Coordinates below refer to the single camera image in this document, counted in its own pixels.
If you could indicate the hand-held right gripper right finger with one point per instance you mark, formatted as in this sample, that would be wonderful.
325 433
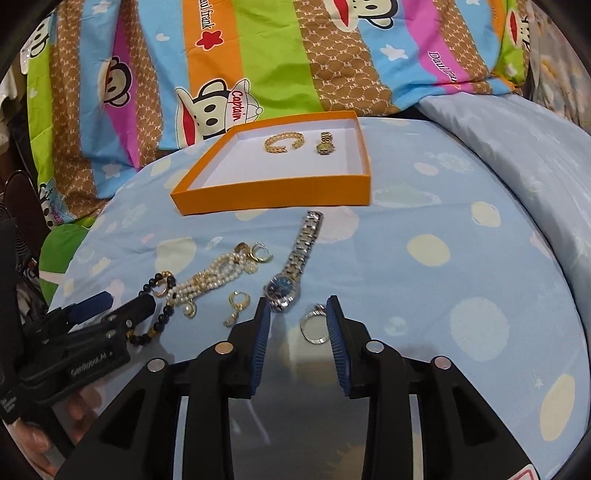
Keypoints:
337 350

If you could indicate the person's left hand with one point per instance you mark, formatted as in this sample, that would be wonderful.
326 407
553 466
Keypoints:
81 410

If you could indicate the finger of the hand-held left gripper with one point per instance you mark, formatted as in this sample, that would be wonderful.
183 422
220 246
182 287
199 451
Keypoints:
134 309
94 305

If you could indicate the light blue dotted bedsheet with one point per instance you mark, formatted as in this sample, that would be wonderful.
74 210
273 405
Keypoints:
438 277

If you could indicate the gold dangle earring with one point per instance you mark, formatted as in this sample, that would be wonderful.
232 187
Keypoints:
232 317

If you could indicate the grey floral cloth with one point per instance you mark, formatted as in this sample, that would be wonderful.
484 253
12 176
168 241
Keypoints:
558 69

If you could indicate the colourful cartoon printed blanket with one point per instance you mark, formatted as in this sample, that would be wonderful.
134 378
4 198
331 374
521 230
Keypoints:
277 55

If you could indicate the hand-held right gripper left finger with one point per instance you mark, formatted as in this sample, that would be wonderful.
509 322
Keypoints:
261 346

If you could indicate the silver watch with blue dial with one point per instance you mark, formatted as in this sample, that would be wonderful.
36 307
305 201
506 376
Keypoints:
281 284

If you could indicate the pale blue quilt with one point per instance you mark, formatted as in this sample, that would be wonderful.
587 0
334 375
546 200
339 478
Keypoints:
531 152

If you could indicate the orange cardboard box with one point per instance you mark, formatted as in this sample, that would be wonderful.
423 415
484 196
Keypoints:
277 196

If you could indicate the pearl earring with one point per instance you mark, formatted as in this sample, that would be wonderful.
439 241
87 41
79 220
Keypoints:
189 311

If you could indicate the small gold watch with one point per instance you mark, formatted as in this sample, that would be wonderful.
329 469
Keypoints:
323 146

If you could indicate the gold hoop earring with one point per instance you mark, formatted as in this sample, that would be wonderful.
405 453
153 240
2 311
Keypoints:
265 249

